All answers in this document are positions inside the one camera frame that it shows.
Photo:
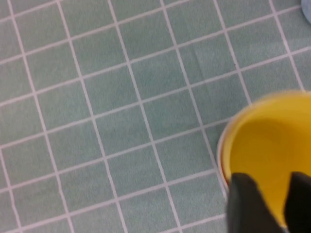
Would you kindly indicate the green checked tablecloth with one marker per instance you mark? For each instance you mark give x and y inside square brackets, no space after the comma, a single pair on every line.
[116,116]

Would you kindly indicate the light blue cup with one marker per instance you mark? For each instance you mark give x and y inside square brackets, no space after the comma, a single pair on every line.
[308,9]

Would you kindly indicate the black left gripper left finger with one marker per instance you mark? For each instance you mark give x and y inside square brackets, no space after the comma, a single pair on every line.
[250,211]

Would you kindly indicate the yellow cup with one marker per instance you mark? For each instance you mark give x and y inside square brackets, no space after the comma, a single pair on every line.
[272,140]

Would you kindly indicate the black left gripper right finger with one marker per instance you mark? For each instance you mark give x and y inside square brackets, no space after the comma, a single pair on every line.
[300,204]

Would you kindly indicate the white speckled plastic cup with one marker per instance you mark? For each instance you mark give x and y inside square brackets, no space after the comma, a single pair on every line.
[219,157]

